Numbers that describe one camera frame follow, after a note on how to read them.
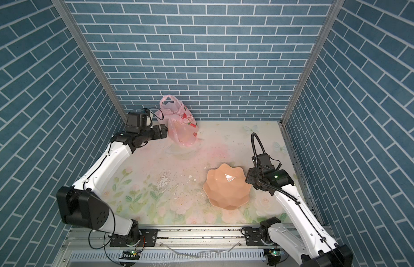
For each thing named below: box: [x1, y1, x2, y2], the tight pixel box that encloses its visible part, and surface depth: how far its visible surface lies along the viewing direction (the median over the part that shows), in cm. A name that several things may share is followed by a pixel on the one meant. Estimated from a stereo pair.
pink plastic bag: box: [155, 94, 199, 148], surface depth 106 cm
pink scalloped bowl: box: [203, 162, 253, 211], surface depth 91 cm
